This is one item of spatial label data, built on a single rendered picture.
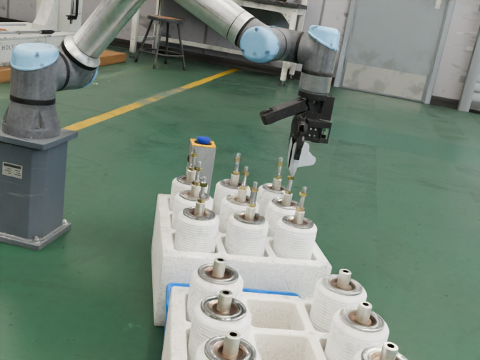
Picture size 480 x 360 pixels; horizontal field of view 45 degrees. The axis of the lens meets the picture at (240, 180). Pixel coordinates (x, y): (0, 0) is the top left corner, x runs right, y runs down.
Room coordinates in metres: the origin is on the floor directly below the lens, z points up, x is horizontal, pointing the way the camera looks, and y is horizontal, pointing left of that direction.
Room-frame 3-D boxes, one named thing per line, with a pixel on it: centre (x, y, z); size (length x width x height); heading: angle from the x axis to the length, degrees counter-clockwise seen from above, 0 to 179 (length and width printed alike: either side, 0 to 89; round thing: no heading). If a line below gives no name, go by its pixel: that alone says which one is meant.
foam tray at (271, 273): (1.37, -0.01, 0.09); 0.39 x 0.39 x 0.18; 12
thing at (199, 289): (0.94, 0.01, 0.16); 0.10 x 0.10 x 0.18
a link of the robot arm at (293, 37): (1.41, -0.04, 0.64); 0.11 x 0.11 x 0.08; 70
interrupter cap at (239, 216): (1.25, -0.04, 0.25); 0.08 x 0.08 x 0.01
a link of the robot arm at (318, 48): (1.40, -0.14, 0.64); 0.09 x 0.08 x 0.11; 70
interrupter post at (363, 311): (0.87, -0.24, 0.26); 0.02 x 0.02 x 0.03
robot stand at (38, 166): (1.51, 0.58, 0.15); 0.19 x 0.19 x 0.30; 80
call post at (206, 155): (1.63, 0.12, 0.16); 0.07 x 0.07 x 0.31; 12
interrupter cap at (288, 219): (1.28, -0.15, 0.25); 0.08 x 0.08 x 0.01
